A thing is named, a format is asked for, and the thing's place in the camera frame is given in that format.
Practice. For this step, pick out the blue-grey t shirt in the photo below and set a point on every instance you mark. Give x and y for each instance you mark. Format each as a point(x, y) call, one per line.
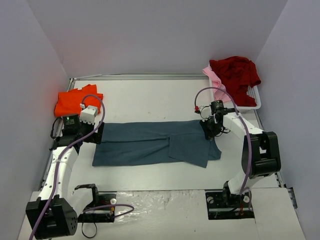
point(149, 143)

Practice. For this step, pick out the white plastic laundry basket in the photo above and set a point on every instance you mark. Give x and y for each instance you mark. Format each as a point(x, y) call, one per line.
point(246, 97)

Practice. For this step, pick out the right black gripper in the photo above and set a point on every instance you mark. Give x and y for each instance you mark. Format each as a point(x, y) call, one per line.
point(207, 129)

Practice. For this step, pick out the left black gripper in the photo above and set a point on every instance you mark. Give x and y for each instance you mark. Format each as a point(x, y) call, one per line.
point(96, 132)

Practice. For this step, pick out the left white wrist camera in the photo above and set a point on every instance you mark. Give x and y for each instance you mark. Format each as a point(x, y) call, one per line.
point(88, 114)

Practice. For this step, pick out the orange t shirt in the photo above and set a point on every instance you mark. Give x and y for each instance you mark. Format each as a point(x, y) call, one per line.
point(69, 101)

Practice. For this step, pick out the dark red t shirt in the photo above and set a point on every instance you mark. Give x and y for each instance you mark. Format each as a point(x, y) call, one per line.
point(236, 71)

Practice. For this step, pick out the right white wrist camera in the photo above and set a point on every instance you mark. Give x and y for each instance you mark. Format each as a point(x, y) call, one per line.
point(203, 111)

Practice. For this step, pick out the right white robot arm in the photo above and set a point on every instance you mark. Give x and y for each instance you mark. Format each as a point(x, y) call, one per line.
point(260, 151)

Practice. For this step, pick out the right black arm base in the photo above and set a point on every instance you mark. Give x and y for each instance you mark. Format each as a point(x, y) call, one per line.
point(239, 208)

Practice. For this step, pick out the pink t shirt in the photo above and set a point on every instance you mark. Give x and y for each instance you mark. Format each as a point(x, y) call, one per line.
point(216, 82)

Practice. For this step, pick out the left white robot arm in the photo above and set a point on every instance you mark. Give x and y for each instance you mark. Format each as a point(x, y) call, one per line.
point(55, 214)

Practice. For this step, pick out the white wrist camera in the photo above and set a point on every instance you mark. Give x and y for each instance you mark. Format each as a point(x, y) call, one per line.
point(203, 111)
point(88, 114)

